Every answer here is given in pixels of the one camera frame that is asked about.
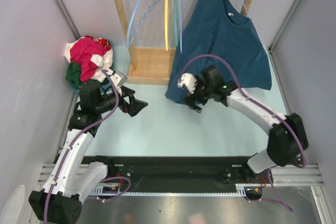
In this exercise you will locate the yellow hanger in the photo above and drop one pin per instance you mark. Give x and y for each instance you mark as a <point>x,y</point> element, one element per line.
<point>166,24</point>

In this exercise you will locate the white cable duct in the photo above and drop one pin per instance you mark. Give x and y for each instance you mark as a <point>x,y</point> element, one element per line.
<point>239,190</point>

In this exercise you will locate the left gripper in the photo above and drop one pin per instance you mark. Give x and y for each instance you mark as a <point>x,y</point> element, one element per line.
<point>134,106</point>

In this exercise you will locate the red patterned garment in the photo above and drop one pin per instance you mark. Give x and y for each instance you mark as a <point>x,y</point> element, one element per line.
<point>103,42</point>

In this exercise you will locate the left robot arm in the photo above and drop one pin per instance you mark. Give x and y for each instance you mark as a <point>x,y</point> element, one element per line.
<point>61,198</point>

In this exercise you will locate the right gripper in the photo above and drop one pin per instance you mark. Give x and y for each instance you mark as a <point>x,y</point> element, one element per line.
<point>193,96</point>

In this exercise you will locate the green garment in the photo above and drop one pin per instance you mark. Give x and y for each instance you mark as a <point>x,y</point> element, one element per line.
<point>73,75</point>

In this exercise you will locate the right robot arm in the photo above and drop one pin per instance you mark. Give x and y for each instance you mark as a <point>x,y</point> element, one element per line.
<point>286,133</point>

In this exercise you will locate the teal hanger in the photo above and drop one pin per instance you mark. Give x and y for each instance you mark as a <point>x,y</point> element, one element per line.
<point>175,35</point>

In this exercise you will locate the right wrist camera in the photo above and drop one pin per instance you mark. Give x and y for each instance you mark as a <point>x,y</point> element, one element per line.
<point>188,81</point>

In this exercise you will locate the teal laundry basket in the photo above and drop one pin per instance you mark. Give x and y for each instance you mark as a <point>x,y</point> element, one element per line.
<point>98,75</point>

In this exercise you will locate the blue t-shirt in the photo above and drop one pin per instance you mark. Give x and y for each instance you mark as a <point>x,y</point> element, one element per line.
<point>217,28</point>

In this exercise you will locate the pink garment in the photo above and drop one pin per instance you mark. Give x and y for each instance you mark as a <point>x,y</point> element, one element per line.
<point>88,54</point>

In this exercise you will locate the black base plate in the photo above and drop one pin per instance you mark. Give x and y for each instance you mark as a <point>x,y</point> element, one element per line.
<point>179,174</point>

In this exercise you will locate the wooden clothes rack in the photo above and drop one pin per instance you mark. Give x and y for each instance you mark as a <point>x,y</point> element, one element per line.
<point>151,65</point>

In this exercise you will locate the white garment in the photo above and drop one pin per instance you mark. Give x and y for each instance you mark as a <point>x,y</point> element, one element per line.
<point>67,56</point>

